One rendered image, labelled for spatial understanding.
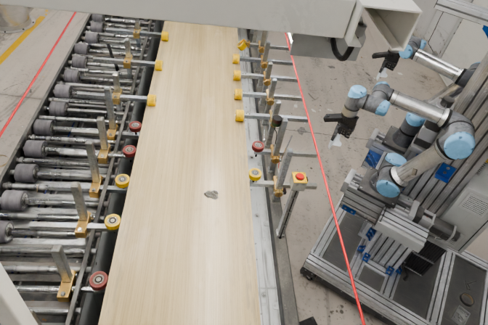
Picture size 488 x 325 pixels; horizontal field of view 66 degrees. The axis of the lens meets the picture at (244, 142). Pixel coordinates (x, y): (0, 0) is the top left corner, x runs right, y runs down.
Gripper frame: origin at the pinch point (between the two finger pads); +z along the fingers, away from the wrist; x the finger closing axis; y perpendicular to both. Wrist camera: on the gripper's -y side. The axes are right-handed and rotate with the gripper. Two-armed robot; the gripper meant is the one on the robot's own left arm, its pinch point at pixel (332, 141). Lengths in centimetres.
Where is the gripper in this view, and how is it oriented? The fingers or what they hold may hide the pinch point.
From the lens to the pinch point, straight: 205.9
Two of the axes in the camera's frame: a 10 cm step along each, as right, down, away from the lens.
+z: -1.3, 7.2, 6.8
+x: 5.3, -5.3, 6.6
